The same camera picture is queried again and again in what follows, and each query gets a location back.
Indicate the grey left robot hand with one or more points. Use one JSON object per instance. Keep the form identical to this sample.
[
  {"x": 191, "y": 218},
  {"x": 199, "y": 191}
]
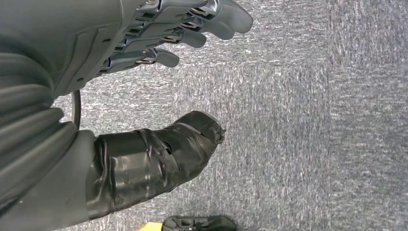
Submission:
[{"x": 63, "y": 32}]

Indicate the yellow floor tape square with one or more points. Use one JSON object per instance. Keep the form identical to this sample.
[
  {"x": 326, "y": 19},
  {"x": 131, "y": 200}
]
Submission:
[{"x": 151, "y": 227}]

